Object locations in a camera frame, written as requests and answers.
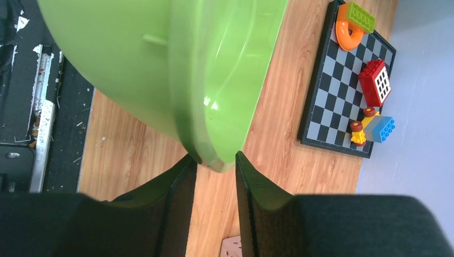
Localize pink perforated plastic basket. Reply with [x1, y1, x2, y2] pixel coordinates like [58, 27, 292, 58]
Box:
[220, 236, 243, 257]

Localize blue yellow toy car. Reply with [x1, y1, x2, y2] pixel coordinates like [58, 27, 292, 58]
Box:
[350, 107, 396, 146]

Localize large green plastic container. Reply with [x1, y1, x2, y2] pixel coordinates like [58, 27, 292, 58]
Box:
[38, 1, 287, 173]

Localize red window toy brick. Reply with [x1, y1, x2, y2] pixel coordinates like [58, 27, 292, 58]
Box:
[359, 59, 391, 107]

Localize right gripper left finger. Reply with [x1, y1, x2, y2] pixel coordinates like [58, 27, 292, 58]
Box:
[1, 155, 198, 256]

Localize orange arch toy block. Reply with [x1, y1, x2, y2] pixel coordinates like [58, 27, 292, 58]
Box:
[336, 3, 364, 51]

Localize green flat toy brick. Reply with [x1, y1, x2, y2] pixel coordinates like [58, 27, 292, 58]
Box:
[346, 2, 376, 34]

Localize black grey checkerboard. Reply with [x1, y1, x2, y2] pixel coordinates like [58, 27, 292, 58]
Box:
[297, 1, 396, 158]

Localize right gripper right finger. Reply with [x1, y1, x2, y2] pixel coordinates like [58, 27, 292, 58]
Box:
[235, 152, 453, 256]

